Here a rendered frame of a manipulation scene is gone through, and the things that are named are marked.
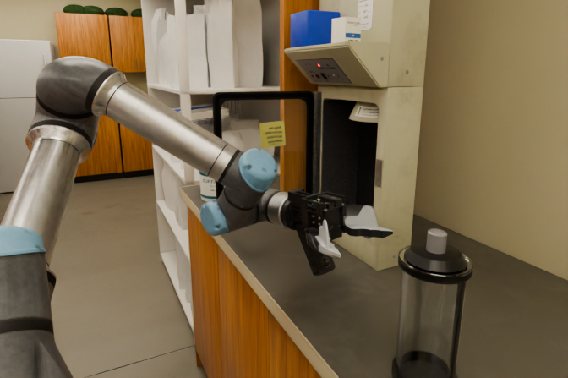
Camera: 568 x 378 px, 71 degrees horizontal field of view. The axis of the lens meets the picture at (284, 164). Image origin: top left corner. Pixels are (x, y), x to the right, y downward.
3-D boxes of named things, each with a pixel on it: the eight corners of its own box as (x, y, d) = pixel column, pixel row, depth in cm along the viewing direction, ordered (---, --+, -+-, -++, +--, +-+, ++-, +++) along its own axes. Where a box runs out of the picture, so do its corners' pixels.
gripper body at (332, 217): (321, 205, 73) (279, 193, 82) (322, 249, 75) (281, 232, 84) (349, 196, 78) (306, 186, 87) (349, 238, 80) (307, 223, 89)
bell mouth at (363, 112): (385, 114, 123) (385, 96, 122) (428, 121, 108) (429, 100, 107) (336, 117, 116) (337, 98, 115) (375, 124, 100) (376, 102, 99)
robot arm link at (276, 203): (268, 228, 87) (295, 219, 92) (281, 233, 84) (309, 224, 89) (266, 194, 86) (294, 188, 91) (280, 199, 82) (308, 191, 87)
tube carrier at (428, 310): (471, 379, 66) (486, 260, 61) (437, 415, 59) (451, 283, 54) (412, 346, 74) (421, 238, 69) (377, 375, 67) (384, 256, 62)
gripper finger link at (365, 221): (393, 209, 75) (343, 207, 77) (392, 238, 76) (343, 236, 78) (393, 204, 78) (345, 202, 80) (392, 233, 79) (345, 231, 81)
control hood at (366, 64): (317, 84, 121) (318, 49, 119) (388, 87, 93) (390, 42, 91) (283, 84, 117) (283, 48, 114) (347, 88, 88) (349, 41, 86)
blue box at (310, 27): (320, 49, 117) (321, 16, 114) (339, 46, 108) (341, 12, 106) (290, 47, 112) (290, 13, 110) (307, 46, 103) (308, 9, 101)
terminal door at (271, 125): (312, 216, 129) (314, 90, 120) (217, 226, 121) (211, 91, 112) (311, 216, 130) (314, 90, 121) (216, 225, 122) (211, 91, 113)
